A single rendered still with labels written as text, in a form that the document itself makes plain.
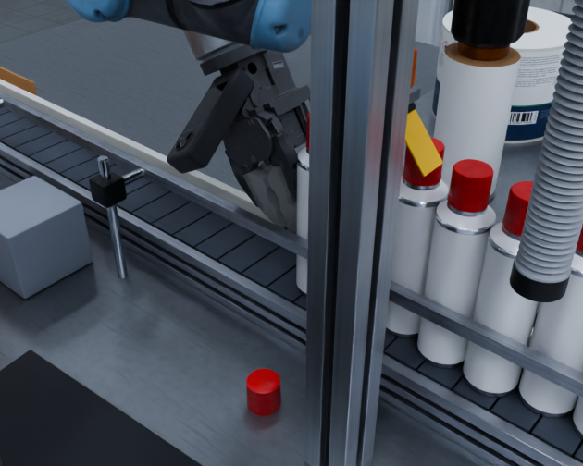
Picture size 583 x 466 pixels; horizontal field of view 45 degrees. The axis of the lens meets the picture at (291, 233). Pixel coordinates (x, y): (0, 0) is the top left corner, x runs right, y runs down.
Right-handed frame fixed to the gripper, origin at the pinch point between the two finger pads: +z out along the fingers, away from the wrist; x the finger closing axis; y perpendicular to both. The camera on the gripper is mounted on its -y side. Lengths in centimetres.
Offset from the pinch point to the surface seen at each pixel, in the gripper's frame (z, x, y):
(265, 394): 10.7, -3.8, -14.0
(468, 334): 9.8, -21.3, -4.1
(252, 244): 1.2, 8.8, 1.1
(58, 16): -90, 343, 186
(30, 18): -95, 352, 173
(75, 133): -18.7, 26.8, -3.9
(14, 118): -25, 54, 2
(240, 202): -3.5, 11.3, 3.9
